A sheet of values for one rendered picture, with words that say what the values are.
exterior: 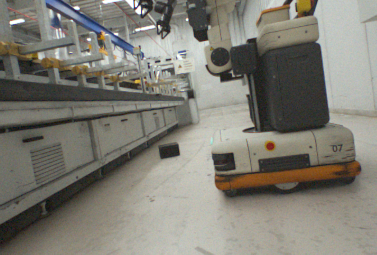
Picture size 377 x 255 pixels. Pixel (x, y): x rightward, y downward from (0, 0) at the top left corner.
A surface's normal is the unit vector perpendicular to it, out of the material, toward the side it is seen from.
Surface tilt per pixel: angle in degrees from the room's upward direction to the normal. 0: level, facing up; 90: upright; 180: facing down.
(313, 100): 90
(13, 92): 90
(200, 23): 90
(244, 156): 90
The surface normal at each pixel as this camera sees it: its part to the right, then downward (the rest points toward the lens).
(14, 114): 0.98, -0.15
